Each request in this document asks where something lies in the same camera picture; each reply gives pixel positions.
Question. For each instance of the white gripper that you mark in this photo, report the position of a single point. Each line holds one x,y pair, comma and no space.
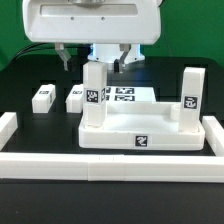
121,22

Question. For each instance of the white desk top tray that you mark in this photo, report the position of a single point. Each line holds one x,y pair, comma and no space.
142,126

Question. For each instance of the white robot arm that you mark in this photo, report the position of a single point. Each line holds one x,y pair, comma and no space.
107,53

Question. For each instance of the fiducial marker board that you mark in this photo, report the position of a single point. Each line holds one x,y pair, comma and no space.
138,94

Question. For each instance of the white left fence block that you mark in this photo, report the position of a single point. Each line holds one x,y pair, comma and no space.
8,125

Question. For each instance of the white fence block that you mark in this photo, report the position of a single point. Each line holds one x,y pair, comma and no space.
214,133
8,125

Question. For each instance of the white front fence bar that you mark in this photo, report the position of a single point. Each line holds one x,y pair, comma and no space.
112,167

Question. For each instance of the white right fence block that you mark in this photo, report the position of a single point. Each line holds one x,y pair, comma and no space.
214,133

